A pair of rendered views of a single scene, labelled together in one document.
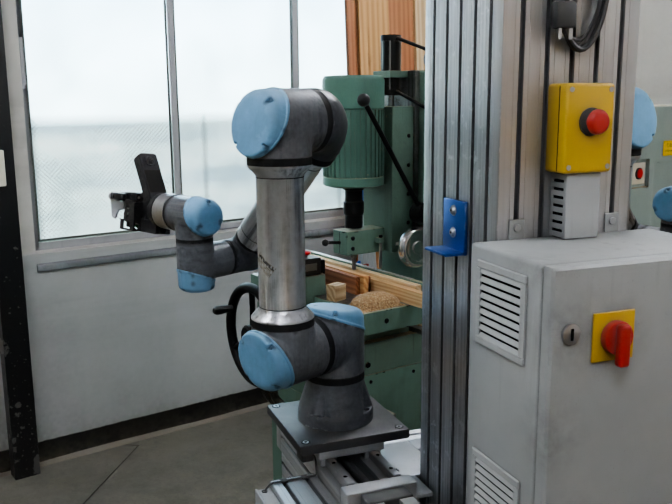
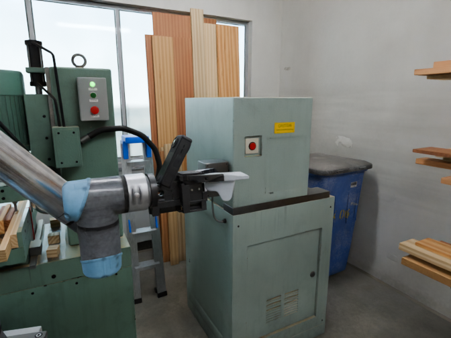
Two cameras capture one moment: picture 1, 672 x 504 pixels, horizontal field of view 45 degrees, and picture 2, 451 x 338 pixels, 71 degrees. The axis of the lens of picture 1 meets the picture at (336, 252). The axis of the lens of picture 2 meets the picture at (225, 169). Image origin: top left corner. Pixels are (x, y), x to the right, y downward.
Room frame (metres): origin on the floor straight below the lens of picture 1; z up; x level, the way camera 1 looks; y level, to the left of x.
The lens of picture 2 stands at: (1.20, -1.08, 1.40)
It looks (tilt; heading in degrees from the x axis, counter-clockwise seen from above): 12 degrees down; 8
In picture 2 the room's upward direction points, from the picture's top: straight up
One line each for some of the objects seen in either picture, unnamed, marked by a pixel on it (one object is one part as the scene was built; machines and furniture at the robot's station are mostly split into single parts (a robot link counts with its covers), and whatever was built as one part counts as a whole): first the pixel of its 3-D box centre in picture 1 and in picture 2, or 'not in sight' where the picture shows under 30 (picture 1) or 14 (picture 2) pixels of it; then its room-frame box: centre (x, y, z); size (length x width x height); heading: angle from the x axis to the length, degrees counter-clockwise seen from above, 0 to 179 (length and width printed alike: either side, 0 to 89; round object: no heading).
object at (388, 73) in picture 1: (392, 65); (37, 64); (2.38, -0.17, 1.54); 0.08 x 0.08 x 0.17; 35
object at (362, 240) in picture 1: (359, 242); (19, 192); (2.31, -0.07, 1.03); 0.14 x 0.07 x 0.09; 125
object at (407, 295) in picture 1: (361, 281); (16, 220); (2.27, -0.07, 0.92); 0.65 x 0.02 x 0.04; 35
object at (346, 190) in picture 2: not in sight; (314, 215); (3.70, -1.45, 0.48); 0.64 x 0.54 x 0.97; 38
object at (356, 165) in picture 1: (353, 131); (1, 112); (2.30, -0.05, 1.35); 0.18 x 0.18 x 0.31
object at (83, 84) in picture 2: not in sight; (92, 99); (2.37, -0.40, 1.40); 0.10 x 0.06 x 0.16; 125
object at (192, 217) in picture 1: (193, 216); not in sight; (1.60, 0.29, 1.21); 0.11 x 0.08 x 0.09; 46
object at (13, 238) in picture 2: (353, 274); (23, 213); (2.34, -0.05, 0.93); 0.60 x 0.02 x 0.05; 35
